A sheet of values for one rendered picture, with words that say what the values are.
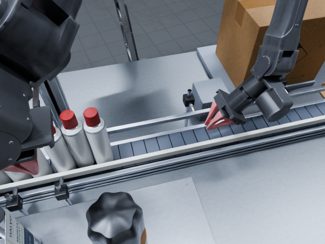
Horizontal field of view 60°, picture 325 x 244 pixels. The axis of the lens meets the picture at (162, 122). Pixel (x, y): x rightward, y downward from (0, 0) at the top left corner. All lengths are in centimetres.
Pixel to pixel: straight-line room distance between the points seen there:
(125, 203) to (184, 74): 76
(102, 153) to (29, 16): 50
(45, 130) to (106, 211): 14
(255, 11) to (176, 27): 200
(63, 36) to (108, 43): 241
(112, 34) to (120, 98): 185
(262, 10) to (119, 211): 73
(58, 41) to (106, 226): 25
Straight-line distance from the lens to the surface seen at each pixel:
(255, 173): 88
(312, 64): 112
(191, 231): 72
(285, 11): 69
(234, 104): 75
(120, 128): 77
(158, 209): 74
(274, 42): 68
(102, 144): 72
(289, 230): 84
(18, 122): 27
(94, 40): 279
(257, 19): 90
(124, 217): 42
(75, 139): 70
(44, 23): 31
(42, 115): 40
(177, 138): 84
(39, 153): 75
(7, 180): 85
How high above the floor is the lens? 157
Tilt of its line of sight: 51 degrees down
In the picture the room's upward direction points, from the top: straight up
